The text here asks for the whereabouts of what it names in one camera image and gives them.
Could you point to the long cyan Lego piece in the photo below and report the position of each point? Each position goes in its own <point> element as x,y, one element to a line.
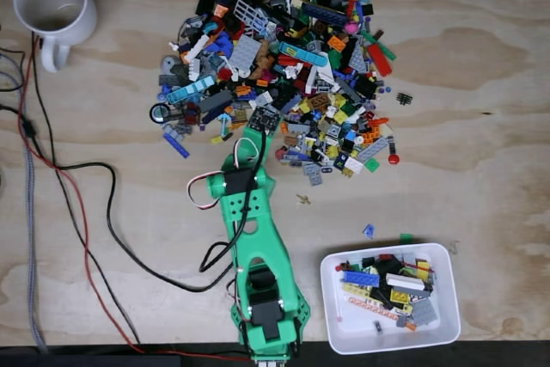
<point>301,54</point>

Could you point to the white Lego lattice window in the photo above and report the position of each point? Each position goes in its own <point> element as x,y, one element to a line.
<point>250,16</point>

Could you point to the long green Lego plate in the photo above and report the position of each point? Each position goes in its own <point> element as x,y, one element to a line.
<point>380,45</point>

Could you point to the blue Lego brick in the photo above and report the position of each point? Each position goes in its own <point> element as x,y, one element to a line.
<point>361,279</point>

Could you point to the small blue Lego piece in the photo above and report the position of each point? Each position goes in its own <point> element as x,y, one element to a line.
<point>368,231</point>

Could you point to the yellow Lego brick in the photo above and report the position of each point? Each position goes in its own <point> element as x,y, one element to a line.
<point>398,296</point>

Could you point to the dark grey Lego brick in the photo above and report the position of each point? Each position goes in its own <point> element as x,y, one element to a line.
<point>215,102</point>

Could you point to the small orange Lego piece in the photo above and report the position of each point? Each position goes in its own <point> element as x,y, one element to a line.
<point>410,326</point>

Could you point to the black Lego wheel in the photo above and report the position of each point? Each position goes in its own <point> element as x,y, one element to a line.
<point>159,113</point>

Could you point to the narrow blue Lego plate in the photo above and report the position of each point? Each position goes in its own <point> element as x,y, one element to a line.
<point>176,145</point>

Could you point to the large grey Lego plate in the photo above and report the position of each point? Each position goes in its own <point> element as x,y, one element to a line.
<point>245,51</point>

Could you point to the long red Lego brick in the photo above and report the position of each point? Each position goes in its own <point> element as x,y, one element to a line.
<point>379,60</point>

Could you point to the black camera circuit board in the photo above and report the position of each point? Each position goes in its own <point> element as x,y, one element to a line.
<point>264,119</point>

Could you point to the tiny tan Lego piece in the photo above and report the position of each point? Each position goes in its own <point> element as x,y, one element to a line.
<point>303,199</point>

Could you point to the white Lego plate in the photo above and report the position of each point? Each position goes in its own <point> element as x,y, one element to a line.
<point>354,165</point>

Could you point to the light blue Lego panel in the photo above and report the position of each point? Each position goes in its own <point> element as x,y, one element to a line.
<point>191,89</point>

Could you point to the small green Lego brick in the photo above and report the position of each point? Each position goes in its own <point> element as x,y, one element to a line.
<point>405,237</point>

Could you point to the green square Lego plate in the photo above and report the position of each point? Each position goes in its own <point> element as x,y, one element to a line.
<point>372,165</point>

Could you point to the light grey Lego plate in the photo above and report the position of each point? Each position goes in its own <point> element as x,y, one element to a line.
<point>313,174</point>

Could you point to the white plastic bin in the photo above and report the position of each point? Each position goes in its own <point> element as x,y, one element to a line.
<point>356,332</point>

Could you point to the red round Lego piece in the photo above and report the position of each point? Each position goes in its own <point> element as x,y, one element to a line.
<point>393,159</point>

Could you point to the black grille Lego piece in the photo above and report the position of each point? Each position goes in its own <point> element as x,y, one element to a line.
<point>404,99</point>

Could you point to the long grey Lego plate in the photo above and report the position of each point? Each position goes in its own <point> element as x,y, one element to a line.
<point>371,150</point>

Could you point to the orange Lego brick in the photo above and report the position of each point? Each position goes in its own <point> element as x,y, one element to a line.
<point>336,43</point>

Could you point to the long dark blue plate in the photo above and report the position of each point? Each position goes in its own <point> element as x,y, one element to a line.
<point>323,13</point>

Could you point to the pink round Lego piece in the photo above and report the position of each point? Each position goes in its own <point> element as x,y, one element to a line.
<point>351,27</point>

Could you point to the small black Lego piece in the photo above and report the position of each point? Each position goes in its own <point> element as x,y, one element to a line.
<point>377,328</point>

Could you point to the pink white Lego beam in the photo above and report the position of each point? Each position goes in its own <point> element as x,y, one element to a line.
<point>371,308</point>

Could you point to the white Lego brick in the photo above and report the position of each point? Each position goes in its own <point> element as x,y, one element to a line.
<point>405,282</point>

